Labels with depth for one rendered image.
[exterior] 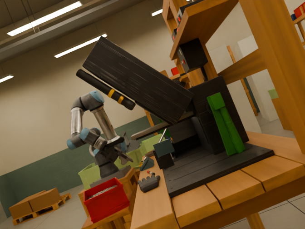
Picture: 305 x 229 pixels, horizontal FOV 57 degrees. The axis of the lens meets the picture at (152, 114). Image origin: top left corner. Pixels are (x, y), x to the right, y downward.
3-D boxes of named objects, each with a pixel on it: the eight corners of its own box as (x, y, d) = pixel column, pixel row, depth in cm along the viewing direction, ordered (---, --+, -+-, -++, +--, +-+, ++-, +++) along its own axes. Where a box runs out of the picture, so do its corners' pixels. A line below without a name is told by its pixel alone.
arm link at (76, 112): (66, 100, 214) (63, 144, 176) (79, 93, 213) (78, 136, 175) (75, 110, 221) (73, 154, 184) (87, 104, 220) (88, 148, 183)
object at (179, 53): (189, 69, 161) (179, 45, 161) (184, 74, 178) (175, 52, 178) (208, 61, 161) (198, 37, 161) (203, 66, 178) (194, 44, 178)
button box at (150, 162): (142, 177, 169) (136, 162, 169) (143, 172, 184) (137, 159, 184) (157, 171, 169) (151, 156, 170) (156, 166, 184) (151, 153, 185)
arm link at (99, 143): (100, 136, 175) (98, 136, 167) (107, 139, 175) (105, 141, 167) (94, 146, 175) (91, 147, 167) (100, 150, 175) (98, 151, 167)
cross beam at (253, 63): (290, 59, 94) (280, 34, 94) (208, 92, 224) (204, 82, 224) (303, 53, 94) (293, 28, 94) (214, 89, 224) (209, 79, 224)
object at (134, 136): (132, 142, 142) (130, 136, 142) (134, 139, 158) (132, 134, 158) (203, 112, 142) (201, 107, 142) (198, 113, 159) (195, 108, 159)
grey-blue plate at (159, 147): (163, 169, 148) (152, 145, 148) (162, 169, 150) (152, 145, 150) (179, 162, 148) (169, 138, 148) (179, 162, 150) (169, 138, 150)
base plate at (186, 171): (170, 198, 103) (168, 193, 103) (159, 156, 213) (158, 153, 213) (275, 154, 104) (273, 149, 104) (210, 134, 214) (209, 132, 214)
